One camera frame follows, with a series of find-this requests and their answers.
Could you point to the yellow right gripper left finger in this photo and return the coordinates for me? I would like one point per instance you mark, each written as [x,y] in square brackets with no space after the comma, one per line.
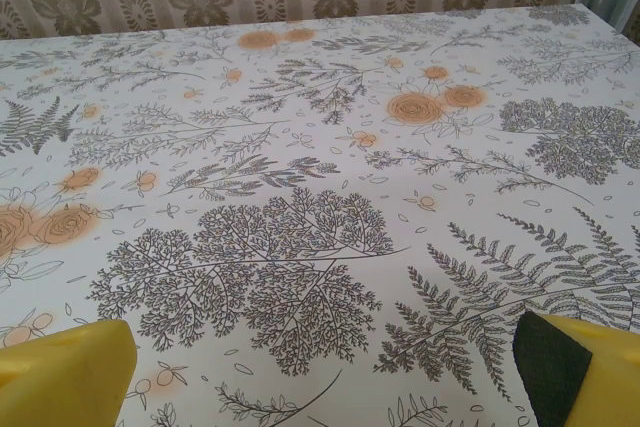
[65,377]

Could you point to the floral patterned tablecloth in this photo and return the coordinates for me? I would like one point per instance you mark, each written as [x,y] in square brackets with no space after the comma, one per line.
[320,197]

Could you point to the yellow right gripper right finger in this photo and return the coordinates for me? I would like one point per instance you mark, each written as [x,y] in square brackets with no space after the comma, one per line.
[595,377]

